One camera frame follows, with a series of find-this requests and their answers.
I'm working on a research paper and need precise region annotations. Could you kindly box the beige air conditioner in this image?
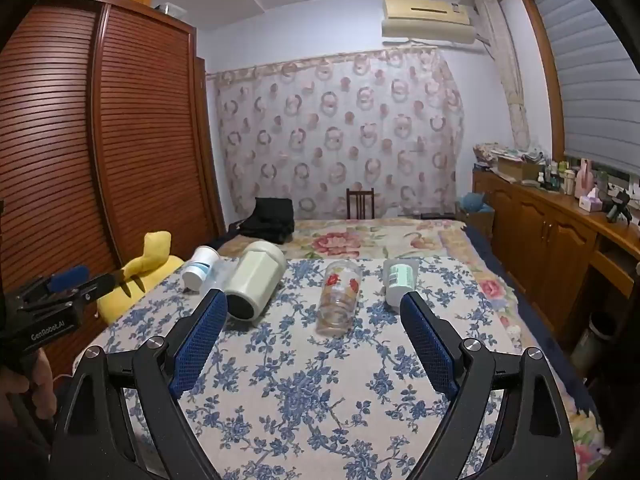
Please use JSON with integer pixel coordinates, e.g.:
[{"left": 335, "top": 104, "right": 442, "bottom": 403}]
[{"left": 381, "top": 0, "right": 477, "bottom": 45}]

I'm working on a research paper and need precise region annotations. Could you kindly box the brown slatted wardrobe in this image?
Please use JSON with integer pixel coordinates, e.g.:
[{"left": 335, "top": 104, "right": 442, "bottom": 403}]
[{"left": 0, "top": 0, "right": 227, "bottom": 386}]

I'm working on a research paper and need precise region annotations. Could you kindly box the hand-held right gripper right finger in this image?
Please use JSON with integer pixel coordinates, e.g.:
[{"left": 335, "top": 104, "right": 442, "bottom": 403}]
[{"left": 399, "top": 290, "right": 581, "bottom": 480}]

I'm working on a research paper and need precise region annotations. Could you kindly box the pile of papers and boxes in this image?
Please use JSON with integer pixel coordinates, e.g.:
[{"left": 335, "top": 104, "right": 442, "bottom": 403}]
[{"left": 473, "top": 142, "right": 547, "bottom": 182}]

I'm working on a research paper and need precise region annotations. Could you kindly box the black bag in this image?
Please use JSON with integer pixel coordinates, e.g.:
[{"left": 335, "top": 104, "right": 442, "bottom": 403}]
[{"left": 227, "top": 196, "right": 296, "bottom": 245}]

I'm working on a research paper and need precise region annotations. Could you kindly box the small black tripod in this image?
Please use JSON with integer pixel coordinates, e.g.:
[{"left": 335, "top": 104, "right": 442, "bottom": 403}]
[{"left": 605, "top": 187, "right": 634, "bottom": 224}]

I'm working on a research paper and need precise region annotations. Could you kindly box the grey trash bin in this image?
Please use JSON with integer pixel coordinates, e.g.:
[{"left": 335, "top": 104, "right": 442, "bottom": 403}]
[{"left": 569, "top": 311, "right": 619, "bottom": 372}]

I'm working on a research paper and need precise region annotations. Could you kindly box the white cup with blue label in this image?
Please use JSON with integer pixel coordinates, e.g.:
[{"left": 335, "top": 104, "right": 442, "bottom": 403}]
[{"left": 181, "top": 245, "right": 221, "bottom": 292}]

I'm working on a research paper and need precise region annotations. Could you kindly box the blue floral cloth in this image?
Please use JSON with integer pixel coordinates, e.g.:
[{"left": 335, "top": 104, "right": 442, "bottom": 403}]
[{"left": 75, "top": 255, "right": 526, "bottom": 480}]

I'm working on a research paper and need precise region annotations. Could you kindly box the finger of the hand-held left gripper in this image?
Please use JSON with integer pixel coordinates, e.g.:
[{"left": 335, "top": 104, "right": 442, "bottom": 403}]
[
  {"left": 50, "top": 273, "right": 118, "bottom": 312},
  {"left": 10, "top": 265, "right": 91, "bottom": 307}
]

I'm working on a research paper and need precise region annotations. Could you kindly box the pink tissue box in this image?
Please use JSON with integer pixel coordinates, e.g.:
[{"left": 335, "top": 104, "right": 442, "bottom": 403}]
[{"left": 578, "top": 187, "right": 606, "bottom": 211}]

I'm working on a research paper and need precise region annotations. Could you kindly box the white cup with green label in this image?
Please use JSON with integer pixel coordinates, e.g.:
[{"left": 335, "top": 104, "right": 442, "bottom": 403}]
[{"left": 382, "top": 258, "right": 420, "bottom": 307}]

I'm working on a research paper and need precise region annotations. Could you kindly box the blue plush toy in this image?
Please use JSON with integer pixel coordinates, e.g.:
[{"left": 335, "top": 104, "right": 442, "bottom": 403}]
[{"left": 457, "top": 191, "right": 496, "bottom": 216}]

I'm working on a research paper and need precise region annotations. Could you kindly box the wooden sideboard cabinet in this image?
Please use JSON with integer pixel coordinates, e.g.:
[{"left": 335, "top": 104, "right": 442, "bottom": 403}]
[{"left": 472, "top": 167, "right": 640, "bottom": 357}]

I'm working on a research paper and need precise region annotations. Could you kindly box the dark wooden chair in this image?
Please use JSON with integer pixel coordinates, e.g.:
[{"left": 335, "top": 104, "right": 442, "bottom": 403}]
[{"left": 346, "top": 187, "right": 376, "bottom": 221}]

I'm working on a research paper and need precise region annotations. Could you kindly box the grey window blind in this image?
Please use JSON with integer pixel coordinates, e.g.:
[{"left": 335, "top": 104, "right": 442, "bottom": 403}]
[{"left": 527, "top": 0, "right": 640, "bottom": 182}]

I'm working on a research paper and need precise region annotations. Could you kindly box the pale green cylindrical container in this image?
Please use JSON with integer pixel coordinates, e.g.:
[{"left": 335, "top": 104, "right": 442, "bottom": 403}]
[{"left": 223, "top": 240, "right": 287, "bottom": 322}]

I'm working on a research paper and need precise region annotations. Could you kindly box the person's left hand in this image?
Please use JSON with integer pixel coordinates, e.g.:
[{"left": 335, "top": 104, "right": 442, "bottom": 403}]
[{"left": 0, "top": 347, "right": 59, "bottom": 413}]

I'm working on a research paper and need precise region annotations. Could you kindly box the floral bedspread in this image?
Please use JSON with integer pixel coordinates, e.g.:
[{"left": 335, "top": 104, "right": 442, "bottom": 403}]
[{"left": 215, "top": 217, "right": 609, "bottom": 480}]

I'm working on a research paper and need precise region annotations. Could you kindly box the row of small bottles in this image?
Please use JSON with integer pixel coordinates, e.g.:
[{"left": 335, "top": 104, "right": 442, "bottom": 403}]
[{"left": 536, "top": 159, "right": 577, "bottom": 195}]

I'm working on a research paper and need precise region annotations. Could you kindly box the lace side curtain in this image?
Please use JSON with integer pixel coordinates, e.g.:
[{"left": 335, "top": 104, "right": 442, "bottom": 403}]
[{"left": 474, "top": 0, "right": 532, "bottom": 149}]

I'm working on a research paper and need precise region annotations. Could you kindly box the ring patterned curtain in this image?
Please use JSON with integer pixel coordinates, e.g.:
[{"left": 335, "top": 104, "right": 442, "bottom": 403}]
[{"left": 213, "top": 45, "right": 469, "bottom": 221}]

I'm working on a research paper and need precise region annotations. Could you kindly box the pink bottle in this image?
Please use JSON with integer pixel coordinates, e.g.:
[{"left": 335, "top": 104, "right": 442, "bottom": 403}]
[{"left": 574, "top": 158, "right": 596, "bottom": 199}]

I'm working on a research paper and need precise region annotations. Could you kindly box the yellow plush toy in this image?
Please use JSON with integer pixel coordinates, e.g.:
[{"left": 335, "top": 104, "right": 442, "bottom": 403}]
[{"left": 96, "top": 231, "right": 185, "bottom": 327}]

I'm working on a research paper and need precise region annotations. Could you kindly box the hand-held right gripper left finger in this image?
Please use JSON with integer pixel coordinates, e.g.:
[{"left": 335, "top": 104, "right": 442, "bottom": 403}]
[{"left": 47, "top": 288, "right": 229, "bottom": 480}]

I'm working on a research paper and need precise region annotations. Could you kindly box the floral print glass cup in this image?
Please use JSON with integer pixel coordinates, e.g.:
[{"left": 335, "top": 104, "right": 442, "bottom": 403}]
[{"left": 315, "top": 260, "right": 363, "bottom": 337}]

